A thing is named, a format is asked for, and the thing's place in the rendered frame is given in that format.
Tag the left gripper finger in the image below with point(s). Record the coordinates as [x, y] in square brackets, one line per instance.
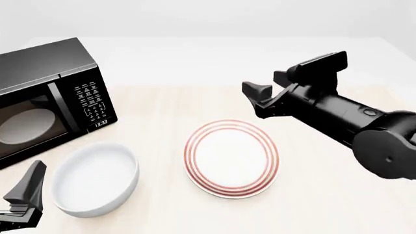
[31, 187]

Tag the white plate with red rings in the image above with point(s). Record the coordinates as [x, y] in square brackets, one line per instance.
[232, 158]

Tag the round pale turntable plate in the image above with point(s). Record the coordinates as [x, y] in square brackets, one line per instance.
[27, 125]

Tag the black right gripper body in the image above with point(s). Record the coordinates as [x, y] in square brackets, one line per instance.
[271, 109]

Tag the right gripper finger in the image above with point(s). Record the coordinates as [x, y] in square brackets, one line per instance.
[284, 77]
[258, 92]

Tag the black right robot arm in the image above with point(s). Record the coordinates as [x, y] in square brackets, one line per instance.
[344, 112]

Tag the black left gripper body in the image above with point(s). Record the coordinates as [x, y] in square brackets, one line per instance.
[22, 219]

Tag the black microwave oven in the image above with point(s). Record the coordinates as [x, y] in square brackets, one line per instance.
[39, 65]

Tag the white bowl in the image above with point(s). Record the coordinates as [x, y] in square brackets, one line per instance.
[94, 180]

